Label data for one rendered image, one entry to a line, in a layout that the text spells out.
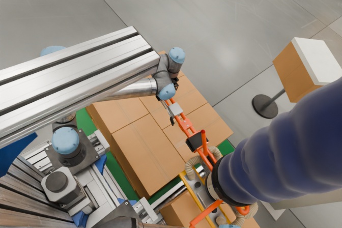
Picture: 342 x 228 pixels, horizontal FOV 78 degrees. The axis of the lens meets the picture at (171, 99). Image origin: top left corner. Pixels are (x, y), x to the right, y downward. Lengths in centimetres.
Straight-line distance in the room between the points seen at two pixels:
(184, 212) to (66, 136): 79
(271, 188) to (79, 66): 62
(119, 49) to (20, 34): 317
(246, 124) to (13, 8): 360
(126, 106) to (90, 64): 167
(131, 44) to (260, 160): 51
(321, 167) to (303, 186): 11
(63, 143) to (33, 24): 268
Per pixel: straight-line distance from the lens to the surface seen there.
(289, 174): 66
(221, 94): 310
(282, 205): 270
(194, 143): 115
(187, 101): 217
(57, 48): 89
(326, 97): 55
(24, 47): 335
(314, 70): 256
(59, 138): 115
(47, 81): 36
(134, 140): 189
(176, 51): 98
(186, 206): 142
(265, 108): 331
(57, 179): 77
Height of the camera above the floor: 231
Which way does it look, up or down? 56 degrees down
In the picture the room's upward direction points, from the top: 23 degrees clockwise
